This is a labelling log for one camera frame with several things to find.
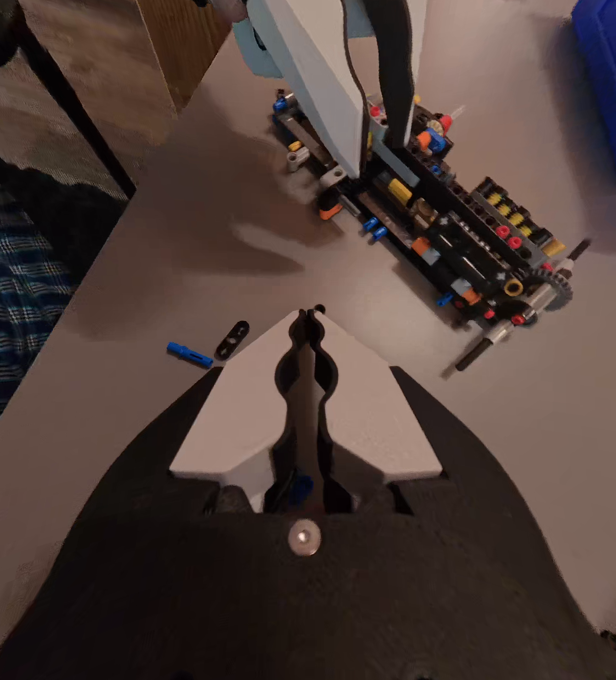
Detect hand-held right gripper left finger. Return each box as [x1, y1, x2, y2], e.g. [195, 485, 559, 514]
[169, 308, 312, 513]

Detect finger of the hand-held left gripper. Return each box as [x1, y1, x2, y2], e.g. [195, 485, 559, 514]
[373, 0, 429, 151]
[247, 0, 369, 181]

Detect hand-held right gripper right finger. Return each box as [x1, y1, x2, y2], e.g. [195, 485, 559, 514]
[312, 311, 444, 513]

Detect small blue lego connector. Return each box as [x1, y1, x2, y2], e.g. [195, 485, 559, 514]
[289, 469, 315, 506]

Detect black lego technic model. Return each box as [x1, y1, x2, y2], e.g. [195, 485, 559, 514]
[272, 90, 593, 373]

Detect long blue lego pin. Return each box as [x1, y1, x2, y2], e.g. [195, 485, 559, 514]
[167, 341, 214, 369]

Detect person's left hand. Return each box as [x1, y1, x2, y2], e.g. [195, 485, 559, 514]
[203, 0, 249, 20]

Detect black metal table leg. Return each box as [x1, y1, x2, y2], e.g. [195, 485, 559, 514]
[16, 29, 139, 198]

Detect person's plaid shirt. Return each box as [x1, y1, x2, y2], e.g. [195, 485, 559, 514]
[0, 212, 75, 468]

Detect person's dark trousers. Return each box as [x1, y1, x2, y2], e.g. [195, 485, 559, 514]
[0, 151, 128, 298]

